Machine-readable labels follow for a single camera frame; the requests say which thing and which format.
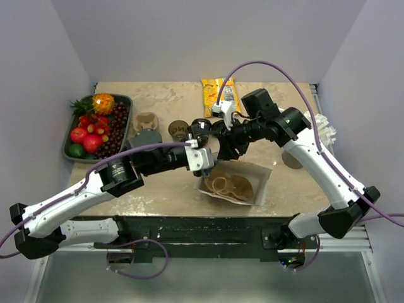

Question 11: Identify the dark coffee cup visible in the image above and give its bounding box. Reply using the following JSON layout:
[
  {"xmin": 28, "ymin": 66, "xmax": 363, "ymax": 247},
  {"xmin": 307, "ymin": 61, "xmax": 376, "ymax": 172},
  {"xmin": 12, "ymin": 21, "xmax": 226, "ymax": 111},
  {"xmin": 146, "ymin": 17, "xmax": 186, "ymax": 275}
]
[
  {"xmin": 189, "ymin": 118, "xmax": 212, "ymax": 141},
  {"xmin": 168, "ymin": 120, "xmax": 189, "ymax": 141}
]

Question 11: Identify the small red fruits cluster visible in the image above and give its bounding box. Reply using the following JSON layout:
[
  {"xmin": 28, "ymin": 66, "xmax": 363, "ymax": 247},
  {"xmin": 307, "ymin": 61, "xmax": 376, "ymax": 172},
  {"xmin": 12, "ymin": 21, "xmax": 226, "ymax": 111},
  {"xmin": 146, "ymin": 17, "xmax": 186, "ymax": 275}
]
[{"xmin": 78, "ymin": 114, "xmax": 110, "ymax": 143}]

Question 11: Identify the grey straw holder cup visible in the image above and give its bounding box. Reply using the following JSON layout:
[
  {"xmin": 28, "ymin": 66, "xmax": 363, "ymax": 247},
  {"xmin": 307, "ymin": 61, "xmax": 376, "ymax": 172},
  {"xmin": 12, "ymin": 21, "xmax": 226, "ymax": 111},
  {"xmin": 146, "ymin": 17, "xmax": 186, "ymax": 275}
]
[{"xmin": 282, "ymin": 151, "xmax": 303, "ymax": 170}]

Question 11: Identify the green lime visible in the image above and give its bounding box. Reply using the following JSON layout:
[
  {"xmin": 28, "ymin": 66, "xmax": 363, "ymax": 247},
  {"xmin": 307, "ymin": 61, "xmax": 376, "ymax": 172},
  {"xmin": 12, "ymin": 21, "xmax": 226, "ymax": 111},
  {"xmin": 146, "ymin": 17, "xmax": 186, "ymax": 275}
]
[{"xmin": 68, "ymin": 143, "xmax": 86, "ymax": 159}]

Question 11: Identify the aluminium frame rail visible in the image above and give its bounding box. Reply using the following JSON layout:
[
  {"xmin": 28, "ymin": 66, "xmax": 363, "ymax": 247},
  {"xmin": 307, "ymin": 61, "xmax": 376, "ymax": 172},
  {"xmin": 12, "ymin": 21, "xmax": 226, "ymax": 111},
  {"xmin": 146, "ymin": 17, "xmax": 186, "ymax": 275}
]
[{"xmin": 56, "ymin": 227, "xmax": 371, "ymax": 253}]

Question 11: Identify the brown paper bag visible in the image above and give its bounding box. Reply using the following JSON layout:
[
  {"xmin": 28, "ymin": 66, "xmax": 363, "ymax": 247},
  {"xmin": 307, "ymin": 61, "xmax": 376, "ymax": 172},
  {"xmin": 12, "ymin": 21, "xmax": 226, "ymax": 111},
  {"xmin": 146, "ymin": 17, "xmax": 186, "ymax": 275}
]
[{"xmin": 194, "ymin": 160, "xmax": 271, "ymax": 206}]

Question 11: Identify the black fruit tray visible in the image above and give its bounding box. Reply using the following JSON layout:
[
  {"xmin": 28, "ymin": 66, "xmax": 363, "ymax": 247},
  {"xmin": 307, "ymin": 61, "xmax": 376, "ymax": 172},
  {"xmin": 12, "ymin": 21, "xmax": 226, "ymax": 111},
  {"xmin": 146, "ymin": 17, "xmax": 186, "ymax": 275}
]
[{"xmin": 62, "ymin": 93, "xmax": 133, "ymax": 163}]

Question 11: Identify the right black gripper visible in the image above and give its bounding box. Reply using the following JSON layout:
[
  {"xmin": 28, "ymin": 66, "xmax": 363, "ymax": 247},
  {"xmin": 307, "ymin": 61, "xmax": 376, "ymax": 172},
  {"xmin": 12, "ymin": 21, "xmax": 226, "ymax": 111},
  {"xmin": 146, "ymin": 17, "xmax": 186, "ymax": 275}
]
[{"xmin": 217, "ymin": 116, "xmax": 264, "ymax": 162}]

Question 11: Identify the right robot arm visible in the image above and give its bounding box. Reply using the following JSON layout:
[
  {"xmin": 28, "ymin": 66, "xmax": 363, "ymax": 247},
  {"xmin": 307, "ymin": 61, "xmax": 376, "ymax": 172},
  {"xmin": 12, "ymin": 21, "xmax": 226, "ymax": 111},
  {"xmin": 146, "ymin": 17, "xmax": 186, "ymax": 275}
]
[{"xmin": 212, "ymin": 88, "xmax": 381, "ymax": 248}]

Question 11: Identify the yellow snack bag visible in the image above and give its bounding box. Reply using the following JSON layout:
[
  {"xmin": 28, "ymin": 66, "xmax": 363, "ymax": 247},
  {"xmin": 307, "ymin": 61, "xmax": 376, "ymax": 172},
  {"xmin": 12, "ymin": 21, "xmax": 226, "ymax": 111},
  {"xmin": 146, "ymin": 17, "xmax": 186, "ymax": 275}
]
[{"xmin": 201, "ymin": 78, "xmax": 241, "ymax": 118}]

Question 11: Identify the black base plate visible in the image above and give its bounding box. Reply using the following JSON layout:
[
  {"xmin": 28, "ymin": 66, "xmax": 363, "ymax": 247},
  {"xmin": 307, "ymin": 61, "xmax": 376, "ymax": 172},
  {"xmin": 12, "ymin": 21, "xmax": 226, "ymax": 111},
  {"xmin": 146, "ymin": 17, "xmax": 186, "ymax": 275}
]
[{"xmin": 93, "ymin": 216, "xmax": 352, "ymax": 264}]

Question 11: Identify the purple grapes bunch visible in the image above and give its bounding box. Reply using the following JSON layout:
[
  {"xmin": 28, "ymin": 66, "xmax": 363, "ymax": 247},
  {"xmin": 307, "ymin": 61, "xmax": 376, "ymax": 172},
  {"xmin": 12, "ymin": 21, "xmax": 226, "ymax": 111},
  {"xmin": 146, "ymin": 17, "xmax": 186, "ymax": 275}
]
[{"xmin": 94, "ymin": 102, "xmax": 130, "ymax": 160}]

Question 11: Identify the orange toy pineapple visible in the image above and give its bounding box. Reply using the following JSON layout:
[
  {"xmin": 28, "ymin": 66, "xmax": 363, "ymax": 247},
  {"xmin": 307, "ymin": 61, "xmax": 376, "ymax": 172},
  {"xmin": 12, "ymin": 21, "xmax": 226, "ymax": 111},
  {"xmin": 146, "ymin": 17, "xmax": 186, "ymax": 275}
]
[{"xmin": 92, "ymin": 93, "xmax": 115, "ymax": 116}]

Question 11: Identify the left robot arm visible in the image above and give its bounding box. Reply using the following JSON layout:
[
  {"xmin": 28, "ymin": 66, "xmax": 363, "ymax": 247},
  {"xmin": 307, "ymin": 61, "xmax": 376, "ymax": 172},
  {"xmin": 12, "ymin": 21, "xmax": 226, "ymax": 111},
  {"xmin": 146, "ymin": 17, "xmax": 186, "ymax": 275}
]
[{"xmin": 10, "ymin": 138, "xmax": 198, "ymax": 259}]

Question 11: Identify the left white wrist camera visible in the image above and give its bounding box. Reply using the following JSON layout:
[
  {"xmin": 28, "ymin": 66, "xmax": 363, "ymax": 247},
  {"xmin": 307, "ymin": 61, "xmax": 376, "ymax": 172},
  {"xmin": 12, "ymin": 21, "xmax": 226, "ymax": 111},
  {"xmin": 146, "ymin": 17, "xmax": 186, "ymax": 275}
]
[{"xmin": 184, "ymin": 139, "xmax": 215, "ymax": 177}]

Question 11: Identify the cardboard cup carrier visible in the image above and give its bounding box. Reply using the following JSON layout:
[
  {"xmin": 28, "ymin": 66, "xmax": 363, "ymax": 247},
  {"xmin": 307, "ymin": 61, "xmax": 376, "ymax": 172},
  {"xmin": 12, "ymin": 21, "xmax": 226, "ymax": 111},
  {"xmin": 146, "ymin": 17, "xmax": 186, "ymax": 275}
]
[
  {"xmin": 133, "ymin": 112, "xmax": 159, "ymax": 132},
  {"xmin": 204, "ymin": 169, "xmax": 254, "ymax": 202}
]

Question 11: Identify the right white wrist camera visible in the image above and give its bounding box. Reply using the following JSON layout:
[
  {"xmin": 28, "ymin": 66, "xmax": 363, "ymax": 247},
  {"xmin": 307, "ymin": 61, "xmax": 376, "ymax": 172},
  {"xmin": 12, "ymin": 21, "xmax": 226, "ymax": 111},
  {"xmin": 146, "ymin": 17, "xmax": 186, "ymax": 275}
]
[{"xmin": 211, "ymin": 101, "xmax": 234, "ymax": 131}]

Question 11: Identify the red apple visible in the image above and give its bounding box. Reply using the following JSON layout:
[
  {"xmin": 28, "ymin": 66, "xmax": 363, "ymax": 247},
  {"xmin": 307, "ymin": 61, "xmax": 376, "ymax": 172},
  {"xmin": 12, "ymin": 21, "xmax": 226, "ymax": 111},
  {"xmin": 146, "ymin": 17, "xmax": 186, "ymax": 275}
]
[
  {"xmin": 70, "ymin": 127, "xmax": 89, "ymax": 144},
  {"xmin": 82, "ymin": 134, "xmax": 103, "ymax": 154}
]

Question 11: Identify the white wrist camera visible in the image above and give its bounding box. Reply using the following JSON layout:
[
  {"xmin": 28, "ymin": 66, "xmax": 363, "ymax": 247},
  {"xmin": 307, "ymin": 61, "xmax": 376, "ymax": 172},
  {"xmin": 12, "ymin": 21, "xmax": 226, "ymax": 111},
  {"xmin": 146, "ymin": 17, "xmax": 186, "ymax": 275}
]
[
  {"xmin": 184, "ymin": 139, "xmax": 215, "ymax": 177},
  {"xmin": 211, "ymin": 101, "xmax": 234, "ymax": 131}
]

